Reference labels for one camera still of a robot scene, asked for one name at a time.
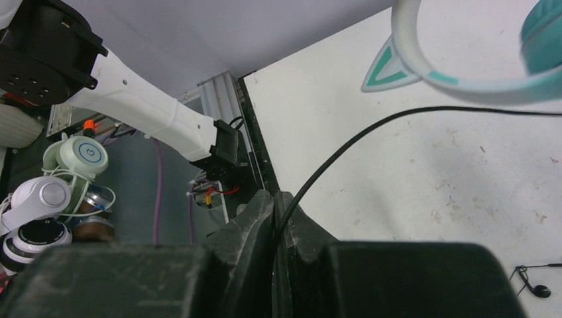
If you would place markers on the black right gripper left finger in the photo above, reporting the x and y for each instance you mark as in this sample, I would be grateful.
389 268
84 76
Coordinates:
225 276

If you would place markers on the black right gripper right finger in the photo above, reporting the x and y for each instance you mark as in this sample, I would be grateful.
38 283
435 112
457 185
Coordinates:
327 277

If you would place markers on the teal cat ear headphones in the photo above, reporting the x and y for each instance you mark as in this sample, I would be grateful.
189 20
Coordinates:
400 62

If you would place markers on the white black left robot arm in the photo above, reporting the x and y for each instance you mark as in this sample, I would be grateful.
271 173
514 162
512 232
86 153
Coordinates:
50 56

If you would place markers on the brown copper headphones in bin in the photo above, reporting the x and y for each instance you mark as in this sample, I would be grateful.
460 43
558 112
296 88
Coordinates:
91 221

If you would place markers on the mint green headphones in bin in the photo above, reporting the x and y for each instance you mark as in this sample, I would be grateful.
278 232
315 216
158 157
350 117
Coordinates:
77 160

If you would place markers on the black white headphones in bin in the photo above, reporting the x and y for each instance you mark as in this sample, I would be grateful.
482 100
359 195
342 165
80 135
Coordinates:
22 245

